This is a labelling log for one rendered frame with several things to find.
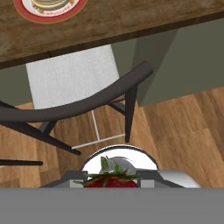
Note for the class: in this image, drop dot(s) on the dark stool with white seat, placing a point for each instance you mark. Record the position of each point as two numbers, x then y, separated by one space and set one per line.
73 76

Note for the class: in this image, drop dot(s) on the dark stool leg bar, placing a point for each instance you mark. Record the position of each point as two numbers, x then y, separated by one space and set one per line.
20 162

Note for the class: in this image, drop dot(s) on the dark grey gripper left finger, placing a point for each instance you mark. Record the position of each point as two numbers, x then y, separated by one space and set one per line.
76 176

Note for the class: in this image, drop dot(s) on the stacked pancake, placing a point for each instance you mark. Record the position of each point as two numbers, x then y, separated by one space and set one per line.
49 4

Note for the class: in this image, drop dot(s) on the grey-green dining counter base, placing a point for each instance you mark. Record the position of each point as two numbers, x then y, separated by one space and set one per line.
183 61

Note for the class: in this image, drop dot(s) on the red strawberry with green leaves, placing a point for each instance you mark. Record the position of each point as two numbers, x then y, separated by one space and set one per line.
114 182

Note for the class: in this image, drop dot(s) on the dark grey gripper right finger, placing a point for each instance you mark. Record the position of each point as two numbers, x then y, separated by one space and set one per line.
148 175

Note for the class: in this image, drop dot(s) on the red-rimmed white plate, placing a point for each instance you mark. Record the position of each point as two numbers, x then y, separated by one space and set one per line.
24 11

